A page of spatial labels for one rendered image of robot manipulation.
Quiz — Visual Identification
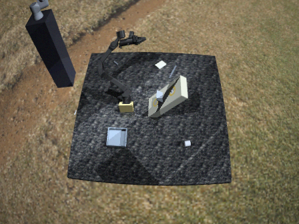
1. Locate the light blue square tray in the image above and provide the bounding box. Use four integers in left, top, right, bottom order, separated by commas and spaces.
106, 127, 127, 148

